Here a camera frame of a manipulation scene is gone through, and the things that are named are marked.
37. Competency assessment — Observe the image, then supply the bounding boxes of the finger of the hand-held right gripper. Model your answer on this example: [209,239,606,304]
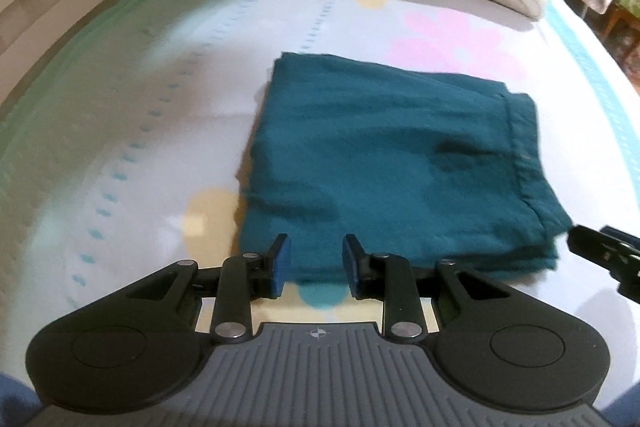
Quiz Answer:
[567,224,640,300]

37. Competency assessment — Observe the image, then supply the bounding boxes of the teal pants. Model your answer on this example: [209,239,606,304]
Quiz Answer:
[236,52,573,288]

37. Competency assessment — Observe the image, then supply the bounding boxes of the person's blue clothing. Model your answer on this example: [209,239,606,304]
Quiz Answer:
[0,372,41,427]

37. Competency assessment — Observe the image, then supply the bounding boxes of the wooden table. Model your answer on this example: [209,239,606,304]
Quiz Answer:
[602,0,640,45]

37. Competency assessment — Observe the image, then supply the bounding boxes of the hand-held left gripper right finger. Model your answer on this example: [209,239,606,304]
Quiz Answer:
[342,234,531,342]

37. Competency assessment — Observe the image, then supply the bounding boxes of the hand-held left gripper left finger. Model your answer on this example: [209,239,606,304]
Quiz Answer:
[100,234,292,343]

